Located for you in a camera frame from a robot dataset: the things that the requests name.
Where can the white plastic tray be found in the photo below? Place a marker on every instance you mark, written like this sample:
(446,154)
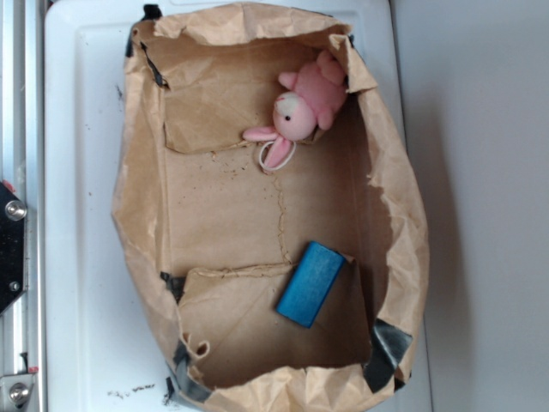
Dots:
(101,354)

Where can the brown paper bag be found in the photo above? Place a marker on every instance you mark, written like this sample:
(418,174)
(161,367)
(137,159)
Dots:
(211,241)

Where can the aluminium frame rail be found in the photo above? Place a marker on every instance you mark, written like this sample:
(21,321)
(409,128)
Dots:
(23,341)

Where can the blue wooden block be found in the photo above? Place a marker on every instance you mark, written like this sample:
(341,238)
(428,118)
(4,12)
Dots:
(310,284)

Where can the black metal bracket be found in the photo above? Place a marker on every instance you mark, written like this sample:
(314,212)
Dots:
(12,246)

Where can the pink plush bunny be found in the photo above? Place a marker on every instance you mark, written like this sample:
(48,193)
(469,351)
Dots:
(314,96)

